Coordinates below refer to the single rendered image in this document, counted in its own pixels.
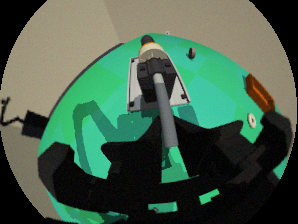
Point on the orange open tray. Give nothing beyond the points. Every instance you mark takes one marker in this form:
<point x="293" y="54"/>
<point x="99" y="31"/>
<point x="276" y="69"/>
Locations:
<point x="259" y="94"/>

